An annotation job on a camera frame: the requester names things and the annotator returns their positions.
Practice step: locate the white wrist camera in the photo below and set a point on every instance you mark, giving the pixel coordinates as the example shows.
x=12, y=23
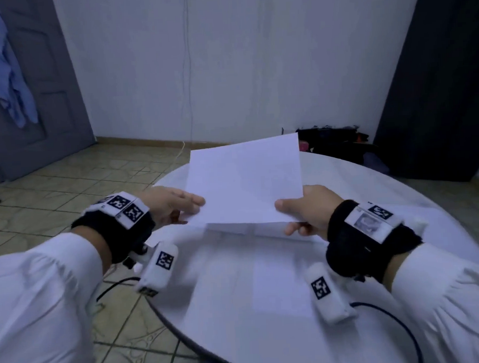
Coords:
x=158, y=268
x=329, y=293

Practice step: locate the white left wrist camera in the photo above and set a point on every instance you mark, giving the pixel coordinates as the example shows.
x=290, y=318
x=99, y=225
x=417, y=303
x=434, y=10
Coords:
x=158, y=268

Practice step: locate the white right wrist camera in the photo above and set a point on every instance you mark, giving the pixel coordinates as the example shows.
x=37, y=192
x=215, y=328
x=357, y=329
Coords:
x=329, y=293

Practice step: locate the person's left forearm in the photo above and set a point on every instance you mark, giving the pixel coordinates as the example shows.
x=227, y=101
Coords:
x=42, y=310

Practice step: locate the blue hanging cloth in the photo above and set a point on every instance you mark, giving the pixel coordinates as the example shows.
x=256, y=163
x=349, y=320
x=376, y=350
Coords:
x=1, y=64

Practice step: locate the blue suitcase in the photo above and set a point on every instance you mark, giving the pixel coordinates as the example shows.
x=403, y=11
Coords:
x=376, y=162

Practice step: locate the single white paper sheet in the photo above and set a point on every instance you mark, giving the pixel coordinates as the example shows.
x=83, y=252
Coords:
x=281, y=285
x=243, y=179

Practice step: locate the black left wristband with markers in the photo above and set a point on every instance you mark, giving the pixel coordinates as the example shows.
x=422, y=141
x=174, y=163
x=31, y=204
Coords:
x=113, y=224

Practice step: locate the black wristband with markers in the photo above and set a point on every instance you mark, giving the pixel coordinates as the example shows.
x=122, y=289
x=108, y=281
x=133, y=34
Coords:
x=371, y=240
x=113, y=224

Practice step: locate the black right wristband with markers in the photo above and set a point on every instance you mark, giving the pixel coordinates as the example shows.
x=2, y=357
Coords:
x=371, y=240

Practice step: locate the black wardrobe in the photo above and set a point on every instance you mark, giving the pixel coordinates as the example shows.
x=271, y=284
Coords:
x=442, y=72

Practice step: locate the person's right hand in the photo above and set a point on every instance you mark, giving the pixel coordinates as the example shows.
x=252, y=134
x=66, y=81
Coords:
x=313, y=210

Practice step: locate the grey door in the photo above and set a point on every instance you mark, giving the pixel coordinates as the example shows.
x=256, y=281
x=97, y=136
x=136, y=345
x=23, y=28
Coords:
x=55, y=101

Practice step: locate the person's left hand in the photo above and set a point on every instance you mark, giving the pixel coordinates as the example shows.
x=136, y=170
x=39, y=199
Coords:
x=167, y=205

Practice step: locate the black bag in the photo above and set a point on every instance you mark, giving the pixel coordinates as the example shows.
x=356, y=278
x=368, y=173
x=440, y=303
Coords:
x=333, y=142

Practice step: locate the white paper stack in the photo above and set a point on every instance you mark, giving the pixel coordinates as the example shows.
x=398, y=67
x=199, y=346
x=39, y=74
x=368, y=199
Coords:
x=242, y=229
x=414, y=225

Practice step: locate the person's right forearm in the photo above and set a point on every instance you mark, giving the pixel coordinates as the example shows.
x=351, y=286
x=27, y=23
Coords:
x=450, y=304

